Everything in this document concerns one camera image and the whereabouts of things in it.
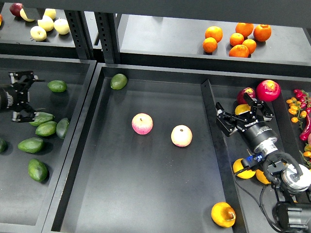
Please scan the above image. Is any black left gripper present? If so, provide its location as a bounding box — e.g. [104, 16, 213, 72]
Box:
[0, 71, 45, 123]

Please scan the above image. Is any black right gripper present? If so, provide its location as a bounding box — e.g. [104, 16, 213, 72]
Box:
[215, 93, 277, 152]

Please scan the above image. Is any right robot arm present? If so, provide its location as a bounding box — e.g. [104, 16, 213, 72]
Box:
[215, 94, 311, 233]

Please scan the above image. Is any green avocado left upper pile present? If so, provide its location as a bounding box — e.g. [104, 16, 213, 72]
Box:
[29, 112, 54, 126]

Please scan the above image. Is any green avocado pile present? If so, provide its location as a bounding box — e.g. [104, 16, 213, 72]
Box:
[35, 121, 57, 137]
[29, 112, 54, 126]

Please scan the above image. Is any green avocado upper left tray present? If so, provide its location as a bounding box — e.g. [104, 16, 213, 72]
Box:
[48, 80, 67, 93]

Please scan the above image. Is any green avocado left middle pile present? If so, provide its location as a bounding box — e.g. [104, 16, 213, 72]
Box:
[35, 121, 57, 137]

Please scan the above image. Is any yellow pear right tray left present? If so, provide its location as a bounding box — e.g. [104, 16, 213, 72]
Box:
[232, 158, 255, 179]

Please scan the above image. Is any yellow pear tray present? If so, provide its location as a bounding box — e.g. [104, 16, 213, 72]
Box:
[255, 169, 271, 184]
[232, 158, 255, 179]

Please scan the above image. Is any dark avocado at left edge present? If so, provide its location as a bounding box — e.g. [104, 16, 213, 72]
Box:
[0, 138, 7, 153]

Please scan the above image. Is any yellow pear right tray middle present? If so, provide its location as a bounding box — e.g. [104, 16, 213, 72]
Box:
[255, 169, 271, 184]

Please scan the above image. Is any pale yellow pear front left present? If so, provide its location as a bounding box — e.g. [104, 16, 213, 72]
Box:
[30, 26, 47, 42]

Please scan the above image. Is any pale yellow pear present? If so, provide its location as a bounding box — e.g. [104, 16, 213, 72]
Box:
[30, 26, 47, 42]
[37, 15, 54, 32]
[44, 8, 56, 20]
[54, 18, 70, 35]

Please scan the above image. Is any pale yellow pear middle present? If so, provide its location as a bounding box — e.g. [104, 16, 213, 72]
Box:
[37, 15, 54, 32]

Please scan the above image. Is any pale yellow pear right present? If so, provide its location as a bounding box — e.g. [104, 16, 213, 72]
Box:
[54, 18, 70, 35]

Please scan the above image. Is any pale yellow pear half hidden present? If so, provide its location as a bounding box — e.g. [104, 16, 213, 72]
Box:
[20, 9, 34, 22]

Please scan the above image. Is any pale yellow pear back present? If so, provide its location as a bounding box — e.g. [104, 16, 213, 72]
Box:
[44, 8, 56, 20]

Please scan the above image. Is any bright red apple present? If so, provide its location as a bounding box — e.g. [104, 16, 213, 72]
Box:
[256, 80, 281, 102]

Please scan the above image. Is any orange cherry tomato bunch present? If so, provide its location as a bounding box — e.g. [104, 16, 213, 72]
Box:
[286, 97, 307, 123]

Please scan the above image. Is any red cherry tomato bunch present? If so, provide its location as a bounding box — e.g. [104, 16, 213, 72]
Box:
[293, 89, 311, 114]

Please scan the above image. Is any orange bottom front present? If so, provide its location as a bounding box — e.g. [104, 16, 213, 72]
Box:
[229, 45, 249, 58]

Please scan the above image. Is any red chili pepper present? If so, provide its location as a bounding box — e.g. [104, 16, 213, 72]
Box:
[299, 115, 311, 141]

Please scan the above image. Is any pale yellow pink apple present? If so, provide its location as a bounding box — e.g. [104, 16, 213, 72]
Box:
[171, 125, 192, 147]

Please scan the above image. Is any small orange right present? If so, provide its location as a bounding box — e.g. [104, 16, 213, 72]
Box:
[242, 39, 257, 55]

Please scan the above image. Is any small orange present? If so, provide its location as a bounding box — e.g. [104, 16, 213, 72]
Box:
[229, 33, 244, 47]
[242, 39, 257, 55]

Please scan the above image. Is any black left tray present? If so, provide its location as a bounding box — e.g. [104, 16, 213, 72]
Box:
[0, 55, 96, 233]

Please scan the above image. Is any orange cherry tomatoes lower right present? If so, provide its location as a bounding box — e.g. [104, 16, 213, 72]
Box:
[299, 144, 311, 170]

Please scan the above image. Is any small orange centre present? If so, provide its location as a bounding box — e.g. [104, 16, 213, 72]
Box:
[229, 33, 244, 47]

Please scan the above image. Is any orange lower left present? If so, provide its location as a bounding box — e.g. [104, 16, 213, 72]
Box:
[202, 37, 218, 53]

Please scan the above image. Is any orange top right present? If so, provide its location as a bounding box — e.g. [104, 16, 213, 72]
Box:
[253, 24, 272, 42]

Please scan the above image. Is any black metal tray divider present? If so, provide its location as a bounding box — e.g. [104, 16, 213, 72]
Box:
[201, 80, 247, 233]

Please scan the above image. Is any orange top middle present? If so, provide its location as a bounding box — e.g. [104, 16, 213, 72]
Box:
[235, 22, 254, 38]

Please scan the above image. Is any dark red apple on shelf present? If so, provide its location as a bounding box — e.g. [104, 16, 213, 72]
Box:
[9, 3, 23, 17]

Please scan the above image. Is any pink red apple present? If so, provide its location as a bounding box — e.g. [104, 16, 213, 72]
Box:
[132, 113, 153, 135]

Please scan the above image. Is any dark green avocado by wall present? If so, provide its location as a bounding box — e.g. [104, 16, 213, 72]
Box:
[56, 117, 70, 139]

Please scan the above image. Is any black perforated shelf post left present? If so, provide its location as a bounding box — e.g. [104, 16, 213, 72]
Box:
[64, 10, 94, 60]

